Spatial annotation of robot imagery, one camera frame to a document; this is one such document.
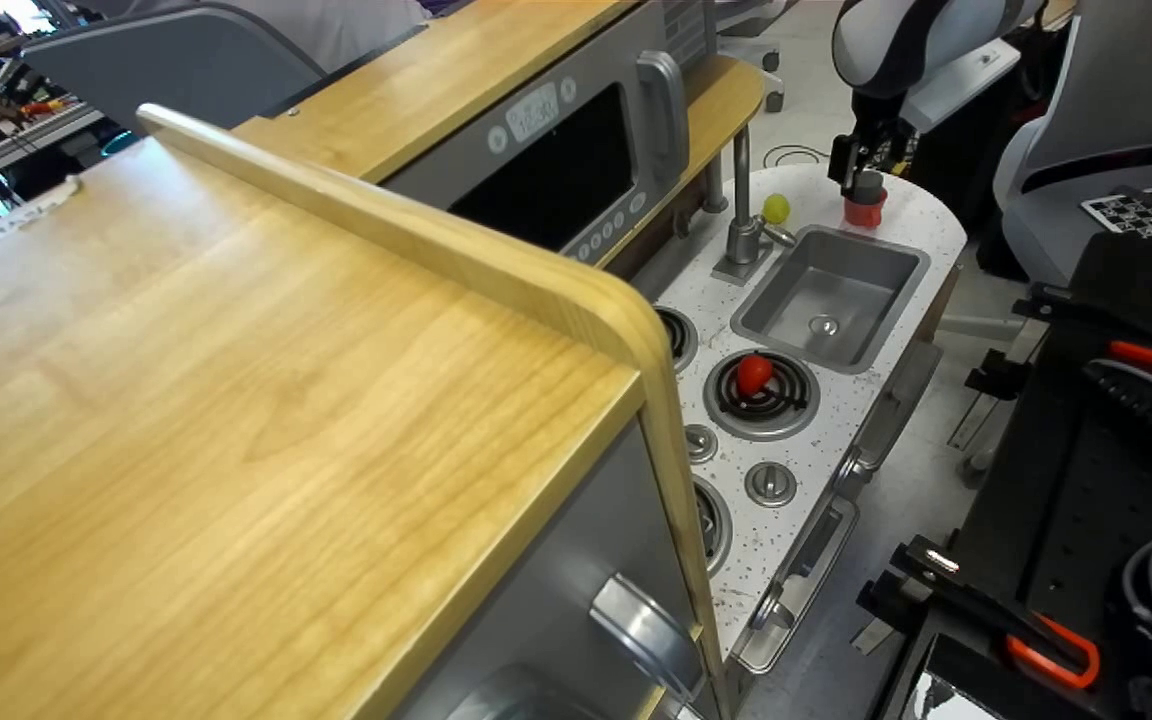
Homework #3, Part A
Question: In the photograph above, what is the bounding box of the red toy tomato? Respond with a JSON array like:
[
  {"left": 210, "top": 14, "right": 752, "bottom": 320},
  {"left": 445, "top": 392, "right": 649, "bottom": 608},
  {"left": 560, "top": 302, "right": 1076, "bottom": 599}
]
[{"left": 737, "top": 358, "right": 775, "bottom": 400}]

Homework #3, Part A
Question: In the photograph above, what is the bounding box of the orange cup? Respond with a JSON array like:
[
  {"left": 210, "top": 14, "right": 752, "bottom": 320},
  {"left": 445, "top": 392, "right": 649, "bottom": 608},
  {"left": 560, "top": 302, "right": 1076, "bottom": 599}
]
[{"left": 843, "top": 193, "right": 889, "bottom": 227}]

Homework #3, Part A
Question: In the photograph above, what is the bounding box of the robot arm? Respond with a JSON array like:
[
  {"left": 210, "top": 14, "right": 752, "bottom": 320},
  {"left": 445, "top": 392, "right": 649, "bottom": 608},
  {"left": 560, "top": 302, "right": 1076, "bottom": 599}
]
[{"left": 828, "top": 0, "right": 1042, "bottom": 197}]

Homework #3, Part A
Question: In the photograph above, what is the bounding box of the silver toy faucet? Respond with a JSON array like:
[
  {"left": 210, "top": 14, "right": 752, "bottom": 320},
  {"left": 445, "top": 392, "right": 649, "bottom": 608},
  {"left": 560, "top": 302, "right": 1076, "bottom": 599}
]
[{"left": 714, "top": 131, "right": 789, "bottom": 285}]

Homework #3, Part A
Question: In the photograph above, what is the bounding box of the yellow toy lemon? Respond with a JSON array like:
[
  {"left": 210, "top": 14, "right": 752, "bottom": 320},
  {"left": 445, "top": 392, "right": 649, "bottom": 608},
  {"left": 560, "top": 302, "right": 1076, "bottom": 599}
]
[{"left": 759, "top": 193, "right": 792, "bottom": 225}]

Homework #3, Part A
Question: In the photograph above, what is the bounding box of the black orange clamp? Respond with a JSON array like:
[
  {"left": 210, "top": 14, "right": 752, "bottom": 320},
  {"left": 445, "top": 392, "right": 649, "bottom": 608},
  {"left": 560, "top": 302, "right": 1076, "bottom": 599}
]
[
  {"left": 859, "top": 536, "right": 1103, "bottom": 694},
  {"left": 1010, "top": 285, "right": 1152, "bottom": 374}
]

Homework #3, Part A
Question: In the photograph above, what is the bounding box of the toy microwave oven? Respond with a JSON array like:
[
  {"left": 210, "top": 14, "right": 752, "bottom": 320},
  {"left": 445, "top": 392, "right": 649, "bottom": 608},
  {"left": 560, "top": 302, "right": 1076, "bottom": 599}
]
[{"left": 388, "top": 0, "right": 714, "bottom": 263}]

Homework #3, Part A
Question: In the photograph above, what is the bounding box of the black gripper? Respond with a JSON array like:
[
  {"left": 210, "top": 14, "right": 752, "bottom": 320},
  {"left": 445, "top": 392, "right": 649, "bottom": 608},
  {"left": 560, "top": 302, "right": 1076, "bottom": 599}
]
[{"left": 828, "top": 92, "right": 916, "bottom": 193}]

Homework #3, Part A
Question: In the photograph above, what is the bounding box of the gray round lid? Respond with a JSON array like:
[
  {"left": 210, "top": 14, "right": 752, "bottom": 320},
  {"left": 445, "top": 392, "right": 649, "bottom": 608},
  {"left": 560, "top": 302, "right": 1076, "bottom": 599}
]
[{"left": 843, "top": 169, "right": 885, "bottom": 206}]

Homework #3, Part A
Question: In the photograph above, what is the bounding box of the wooden toy kitchen shelf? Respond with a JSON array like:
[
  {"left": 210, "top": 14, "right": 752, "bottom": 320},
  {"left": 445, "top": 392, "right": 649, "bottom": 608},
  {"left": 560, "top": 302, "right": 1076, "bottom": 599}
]
[{"left": 0, "top": 0, "right": 730, "bottom": 720}]

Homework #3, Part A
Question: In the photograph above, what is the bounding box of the silver toy sink basin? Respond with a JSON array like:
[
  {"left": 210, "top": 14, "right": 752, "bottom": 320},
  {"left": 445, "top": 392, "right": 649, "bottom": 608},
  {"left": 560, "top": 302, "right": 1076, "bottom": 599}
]
[{"left": 730, "top": 227, "right": 929, "bottom": 377}]

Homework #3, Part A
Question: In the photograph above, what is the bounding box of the front stove burner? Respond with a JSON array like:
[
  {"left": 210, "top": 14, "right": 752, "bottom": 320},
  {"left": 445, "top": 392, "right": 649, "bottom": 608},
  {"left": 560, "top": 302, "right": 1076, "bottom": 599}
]
[{"left": 702, "top": 353, "right": 821, "bottom": 442}]

